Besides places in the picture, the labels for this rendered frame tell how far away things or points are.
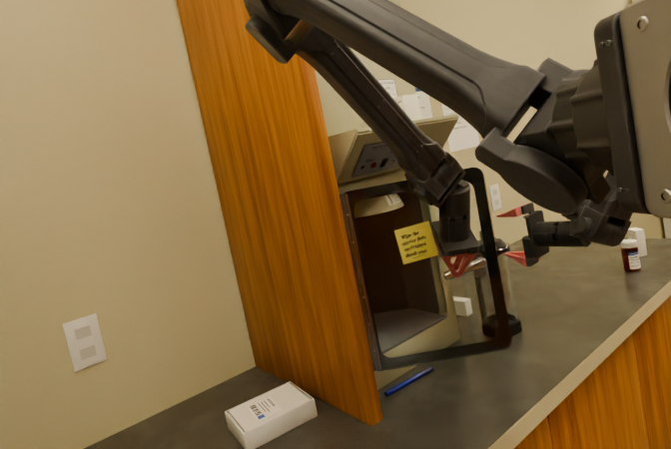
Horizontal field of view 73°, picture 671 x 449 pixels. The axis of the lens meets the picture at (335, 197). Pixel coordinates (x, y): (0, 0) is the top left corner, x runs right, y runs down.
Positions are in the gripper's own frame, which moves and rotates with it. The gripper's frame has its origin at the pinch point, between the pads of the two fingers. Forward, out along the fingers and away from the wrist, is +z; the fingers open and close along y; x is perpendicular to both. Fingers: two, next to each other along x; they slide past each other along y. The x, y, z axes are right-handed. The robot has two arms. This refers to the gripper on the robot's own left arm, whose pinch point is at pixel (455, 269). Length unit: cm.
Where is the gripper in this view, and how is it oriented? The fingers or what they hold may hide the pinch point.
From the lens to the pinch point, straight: 96.8
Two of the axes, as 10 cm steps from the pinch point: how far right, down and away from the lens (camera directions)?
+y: 0.6, 4.9, -8.7
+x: 9.9, -1.6, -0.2
